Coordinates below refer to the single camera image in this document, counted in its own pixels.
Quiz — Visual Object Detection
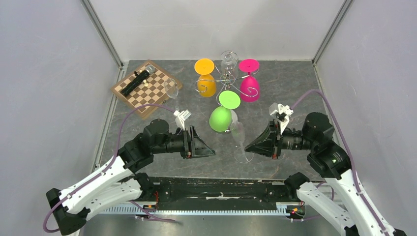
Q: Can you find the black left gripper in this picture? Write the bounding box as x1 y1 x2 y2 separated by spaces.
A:
152 125 215 159

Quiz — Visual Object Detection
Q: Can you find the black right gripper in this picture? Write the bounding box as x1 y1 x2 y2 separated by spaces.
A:
245 118 316 158

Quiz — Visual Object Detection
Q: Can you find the clear ribbed flute glass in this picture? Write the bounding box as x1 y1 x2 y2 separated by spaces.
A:
230 121 253 164

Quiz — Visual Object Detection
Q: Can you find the green plastic wine glass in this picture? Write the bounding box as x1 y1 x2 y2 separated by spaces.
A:
209 90 240 132

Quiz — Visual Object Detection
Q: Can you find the clear round wine glass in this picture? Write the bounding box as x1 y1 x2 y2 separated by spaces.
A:
164 78 187 113

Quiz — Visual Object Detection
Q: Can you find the chrome wire wine glass rack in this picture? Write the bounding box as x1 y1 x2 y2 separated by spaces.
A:
194 50 261 133

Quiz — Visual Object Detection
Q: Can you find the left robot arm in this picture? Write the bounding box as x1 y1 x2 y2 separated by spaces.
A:
46 119 215 236

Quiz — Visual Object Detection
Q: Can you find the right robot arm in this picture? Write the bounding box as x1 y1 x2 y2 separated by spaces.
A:
245 112 406 236

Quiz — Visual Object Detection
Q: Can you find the pink plastic wine glass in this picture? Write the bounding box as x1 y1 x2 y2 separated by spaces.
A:
238 59 260 103

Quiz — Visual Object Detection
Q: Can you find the orange plastic wine glass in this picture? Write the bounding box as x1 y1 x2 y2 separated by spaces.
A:
194 58 216 98

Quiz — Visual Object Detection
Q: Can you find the clear tumbler wine glass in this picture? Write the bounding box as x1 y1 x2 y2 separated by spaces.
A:
221 50 238 79

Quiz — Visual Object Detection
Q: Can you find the wooden chessboard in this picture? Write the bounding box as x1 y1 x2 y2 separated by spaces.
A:
111 60 183 109

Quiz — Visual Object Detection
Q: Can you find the black flashlight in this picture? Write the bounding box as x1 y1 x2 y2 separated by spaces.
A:
120 65 155 97

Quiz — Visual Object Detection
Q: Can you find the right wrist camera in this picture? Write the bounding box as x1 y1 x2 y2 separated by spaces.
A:
268 103 294 134

